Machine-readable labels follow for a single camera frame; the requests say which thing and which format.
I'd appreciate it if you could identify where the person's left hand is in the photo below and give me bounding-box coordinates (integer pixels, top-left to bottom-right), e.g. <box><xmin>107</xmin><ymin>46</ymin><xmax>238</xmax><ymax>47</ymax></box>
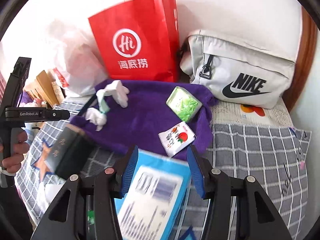
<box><xmin>0</xmin><ymin>129</ymin><xmax>30</xmax><ymax>175</ymax></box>

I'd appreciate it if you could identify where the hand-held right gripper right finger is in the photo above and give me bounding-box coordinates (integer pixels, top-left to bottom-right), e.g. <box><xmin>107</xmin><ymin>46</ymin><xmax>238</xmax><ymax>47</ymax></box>
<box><xmin>186</xmin><ymin>144</ymin><xmax>293</xmax><ymax>240</ymax></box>

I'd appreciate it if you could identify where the purple fabric basket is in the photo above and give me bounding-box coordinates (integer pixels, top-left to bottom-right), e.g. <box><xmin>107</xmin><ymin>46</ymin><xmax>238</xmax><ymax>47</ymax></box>
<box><xmin>71</xmin><ymin>79</ymin><xmax>218</xmax><ymax>159</ymax></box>

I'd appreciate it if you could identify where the white plastic shopping bag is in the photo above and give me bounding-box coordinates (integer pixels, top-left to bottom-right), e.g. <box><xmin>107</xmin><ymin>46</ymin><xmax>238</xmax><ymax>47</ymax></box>
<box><xmin>46</xmin><ymin>17</ymin><xmax>109</xmax><ymax>97</ymax></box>

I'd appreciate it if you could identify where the white printed bed sheet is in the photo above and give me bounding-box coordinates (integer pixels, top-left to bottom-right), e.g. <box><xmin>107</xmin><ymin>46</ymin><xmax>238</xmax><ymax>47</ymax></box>
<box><xmin>212</xmin><ymin>96</ymin><xmax>293</xmax><ymax>128</ymax></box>

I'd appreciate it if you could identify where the red paper bag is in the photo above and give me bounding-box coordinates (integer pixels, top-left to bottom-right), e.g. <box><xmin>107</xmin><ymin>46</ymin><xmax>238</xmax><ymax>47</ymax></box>
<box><xmin>88</xmin><ymin>0</ymin><xmax>180</xmax><ymax>83</ymax></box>

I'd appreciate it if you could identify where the light green tissue packet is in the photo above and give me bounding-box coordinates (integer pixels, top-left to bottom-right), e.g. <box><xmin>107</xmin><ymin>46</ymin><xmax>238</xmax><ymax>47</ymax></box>
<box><xmin>166</xmin><ymin>86</ymin><xmax>203</xmax><ymax>122</ymax></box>

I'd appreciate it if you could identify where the brown wooden door frame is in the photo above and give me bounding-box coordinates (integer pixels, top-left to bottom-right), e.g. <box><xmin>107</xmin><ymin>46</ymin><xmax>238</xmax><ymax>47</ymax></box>
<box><xmin>284</xmin><ymin>5</ymin><xmax>318</xmax><ymax>112</ymax></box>

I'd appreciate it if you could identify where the wooden headboard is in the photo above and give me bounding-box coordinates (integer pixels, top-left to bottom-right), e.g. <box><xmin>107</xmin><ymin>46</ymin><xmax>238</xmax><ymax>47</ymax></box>
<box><xmin>24</xmin><ymin>70</ymin><xmax>64</xmax><ymax>108</ymax></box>

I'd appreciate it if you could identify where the white tomato print packet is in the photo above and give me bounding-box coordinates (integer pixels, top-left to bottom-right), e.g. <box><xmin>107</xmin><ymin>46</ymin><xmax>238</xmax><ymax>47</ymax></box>
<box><xmin>158</xmin><ymin>121</ymin><xmax>196</xmax><ymax>158</ymax></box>

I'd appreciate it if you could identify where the grey checked blanket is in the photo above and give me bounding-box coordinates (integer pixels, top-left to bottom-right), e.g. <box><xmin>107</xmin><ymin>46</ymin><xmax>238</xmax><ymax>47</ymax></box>
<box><xmin>15</xmin><ymin>97</ymin><xmax>313</xmax><ymax>240</ymax></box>

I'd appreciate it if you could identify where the blue tissue pack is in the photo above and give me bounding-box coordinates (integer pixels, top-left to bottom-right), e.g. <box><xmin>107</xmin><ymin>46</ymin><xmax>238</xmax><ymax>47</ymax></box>
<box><xmin>115</xmin><ymin>149</ymin><xmax>192</xmax><ymax>240</ymax></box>

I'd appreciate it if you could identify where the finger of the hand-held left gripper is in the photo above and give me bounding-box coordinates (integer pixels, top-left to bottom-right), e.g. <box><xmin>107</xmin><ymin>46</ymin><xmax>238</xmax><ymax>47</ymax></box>
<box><xmin>47</xmin><ymin>108</ymin><xmax>71</xmax><ymax>122</ymax></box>

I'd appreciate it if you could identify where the dark tin box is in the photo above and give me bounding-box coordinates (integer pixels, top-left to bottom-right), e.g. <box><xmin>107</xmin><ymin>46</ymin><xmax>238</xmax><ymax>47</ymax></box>
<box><xmin>46</xmin><ymin>124</ymin><xmax>95</xmax><ymax>180</ymax></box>

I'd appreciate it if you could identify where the mint green face mask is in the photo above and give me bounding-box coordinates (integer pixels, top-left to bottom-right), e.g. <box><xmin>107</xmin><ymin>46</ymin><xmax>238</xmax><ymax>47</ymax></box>
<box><xmin>86</xmin><ymin>90</ymin><xmax>110</xmax><ymax>132</ymax></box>

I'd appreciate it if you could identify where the grey waist bag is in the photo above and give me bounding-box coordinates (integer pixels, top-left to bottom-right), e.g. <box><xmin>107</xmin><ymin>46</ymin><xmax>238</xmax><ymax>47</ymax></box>
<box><xmin>179</xmin><ymin>29</ymin><xmax>297</xmax><ymax>110</ymax></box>

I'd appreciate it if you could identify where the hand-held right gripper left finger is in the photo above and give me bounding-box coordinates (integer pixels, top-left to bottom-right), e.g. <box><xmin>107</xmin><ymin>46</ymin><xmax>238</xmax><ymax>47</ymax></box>
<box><xmin>31</xmin><ymin>144</ymin><xmax>139</xmax><ymax>240</ymax></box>

